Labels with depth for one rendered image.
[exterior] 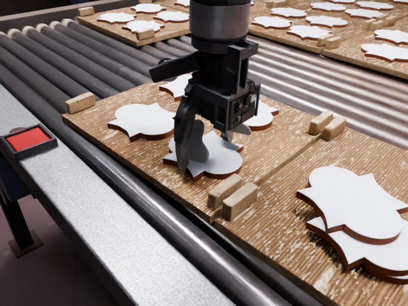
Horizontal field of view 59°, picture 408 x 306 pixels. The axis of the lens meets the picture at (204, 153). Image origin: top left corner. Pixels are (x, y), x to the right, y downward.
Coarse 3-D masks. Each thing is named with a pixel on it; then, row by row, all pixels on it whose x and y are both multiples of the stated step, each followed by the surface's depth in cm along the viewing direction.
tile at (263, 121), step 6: (258, 108) 71; (264, 108) 71; (270, 108) 71; (258, 114) 69; (264, 114) 69; (270, 114) 69; (276, 114) 71; (252, 120) 67; (258, 120) 67; (264, 120) 67; (270, 120) 67; (252, 126) 66; (258, 126) 66; (264, 126) 66
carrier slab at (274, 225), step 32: (320, 160) 58; (352, 160) 58; (384, 160) 58; (288, 192) 52; (224, 224) 47; (256, 224) 47; (288, 224) 47; (256, 256) 44; (288, 256) 42; (320, 256) 42; (320, 288) 39; (352, 288) 39; (384, 288) 39
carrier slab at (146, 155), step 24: (120, 96) 78; (144, 96) 78; (168, 96) 78; (72, 120) 69; (96, 120) 69; (288, 120) 69; (120, 144) 62; (144, 144) 62; (168, 144) 62; (264, 144) 62; (288, 144) 62; (312, 144) 64; (144, 168) 57; (168, 168) 57; (264, 168) 57; (168, 192) 53; (192, 192) 52; (216, 216) 49
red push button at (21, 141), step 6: (24, 132) 67; (30, 132) 67; (36, 132) 67; (42, 132) 67; (6, 138) 65; (12, 138) 65; (18, 138) 65; (24, 138) 65; (30, 138) 65; (36, 138) 65; (42, 138) 65; (48, 138) 65; (12, 144) 64; (18, 144) 64; (24, 144) 64; (30, 144) 64; (18, 150) 62
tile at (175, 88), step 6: (180, 78) 83; (186, 78) 83; (168, 84) 80; (174, 84) 80; (180, 84) 80; (162, 90) 80; (168, 90) 79; (174, 90) 78; (180, 90) 78; (174, 96) 76; (180, 96) 76
